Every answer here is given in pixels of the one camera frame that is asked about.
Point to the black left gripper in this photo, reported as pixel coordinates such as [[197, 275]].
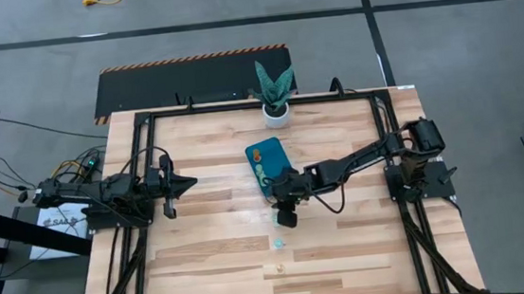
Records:
[[170, 207]]

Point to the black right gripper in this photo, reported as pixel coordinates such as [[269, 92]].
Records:
[[298, 184]]

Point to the yellow-green pill bottle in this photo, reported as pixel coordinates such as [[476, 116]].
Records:
[[262, 180]]

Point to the light green pill bottle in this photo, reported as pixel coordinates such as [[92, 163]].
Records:
[[259, 169]]

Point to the orange pill bottle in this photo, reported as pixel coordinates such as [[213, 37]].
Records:
[[256, 155]]

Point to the teal pill bottle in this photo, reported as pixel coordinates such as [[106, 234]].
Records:
[[278, 243]]

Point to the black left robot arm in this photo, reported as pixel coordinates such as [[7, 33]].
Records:
[[80, 191]]

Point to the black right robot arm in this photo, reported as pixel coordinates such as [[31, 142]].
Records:
[[353, 160]]

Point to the blue plastic basket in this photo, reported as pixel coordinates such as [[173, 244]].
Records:
[[271, 148]]

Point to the white plant pot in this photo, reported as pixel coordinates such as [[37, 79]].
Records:
[[277, 119]]

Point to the yellow bottle with orange pills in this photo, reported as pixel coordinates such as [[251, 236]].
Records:
[[280, 269]]

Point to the black power box green light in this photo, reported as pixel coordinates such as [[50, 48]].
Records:
[[92, 163]]

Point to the black hazard-striped floor mat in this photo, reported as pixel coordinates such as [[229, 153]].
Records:
[[166, 84]]

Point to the green leafy plant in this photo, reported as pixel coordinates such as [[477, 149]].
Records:
[[273, 86]]

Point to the white printed box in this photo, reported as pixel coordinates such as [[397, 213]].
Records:
[[60, 231]]

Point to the black power adapter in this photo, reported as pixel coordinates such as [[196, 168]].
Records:
[[22, 196]]

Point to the white label sticker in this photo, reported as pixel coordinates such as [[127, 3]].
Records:
[[407, 87]]

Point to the black metal beam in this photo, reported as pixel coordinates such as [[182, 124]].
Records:
[[12, 226]]

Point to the black aluminium table frame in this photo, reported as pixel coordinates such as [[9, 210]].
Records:
[[216, 108]]

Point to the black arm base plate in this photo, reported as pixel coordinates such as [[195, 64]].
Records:
[[107, 222], [437, 189]]

